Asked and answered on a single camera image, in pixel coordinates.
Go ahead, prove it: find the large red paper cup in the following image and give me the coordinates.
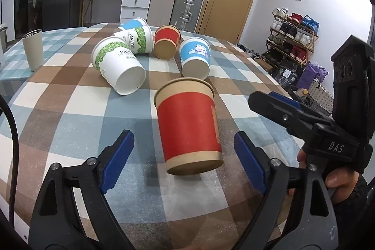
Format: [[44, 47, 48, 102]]
[[154, 77, 224, 176]]

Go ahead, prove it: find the blue bunny paper cup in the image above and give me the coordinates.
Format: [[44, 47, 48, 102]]
[[179, 37, 211, 80]]

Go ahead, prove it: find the small red paper cup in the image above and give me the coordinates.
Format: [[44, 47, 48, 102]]
[[154, 25, 182, 60]]

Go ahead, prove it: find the far white green paper cup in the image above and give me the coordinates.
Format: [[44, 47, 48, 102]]
[[114, 25, 154, 54]]

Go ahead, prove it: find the white green paper cup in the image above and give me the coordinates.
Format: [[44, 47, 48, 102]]
[[91, 36, 146, 96], [114, 25, 154, 54]]

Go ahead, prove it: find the far blue paper cup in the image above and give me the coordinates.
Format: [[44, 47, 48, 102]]
[[118, 17, 149, 31]]

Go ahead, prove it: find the near white green paper cup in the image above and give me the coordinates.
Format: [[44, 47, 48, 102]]
[[91, 36, 146, 96]]

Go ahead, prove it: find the beige tumbler cup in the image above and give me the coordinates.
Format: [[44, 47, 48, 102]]
[[22, 29, 44, 72]]

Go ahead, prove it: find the right hand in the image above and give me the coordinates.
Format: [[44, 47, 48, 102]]
[[288, 146, 360, 196]]

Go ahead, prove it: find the purple bag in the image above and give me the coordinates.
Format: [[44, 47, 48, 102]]
[[296, 61, 329, 90]]

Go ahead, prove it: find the shoe rack with shoes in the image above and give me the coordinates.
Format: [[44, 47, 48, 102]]
[[262, 7, 320, 76]]

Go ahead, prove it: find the checkered tablecloth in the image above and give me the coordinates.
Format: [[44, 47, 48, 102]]
[[9, 23, 302, 249]]

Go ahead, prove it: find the silver suitcase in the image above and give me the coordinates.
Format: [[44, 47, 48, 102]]
[[170, 0, 203, 32]]

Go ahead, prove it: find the beige suitcase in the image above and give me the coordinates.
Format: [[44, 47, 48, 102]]
[[147, 0, 175, 27]]

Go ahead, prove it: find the black cable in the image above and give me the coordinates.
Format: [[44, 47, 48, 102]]
[[0, 96, 21, 227]]

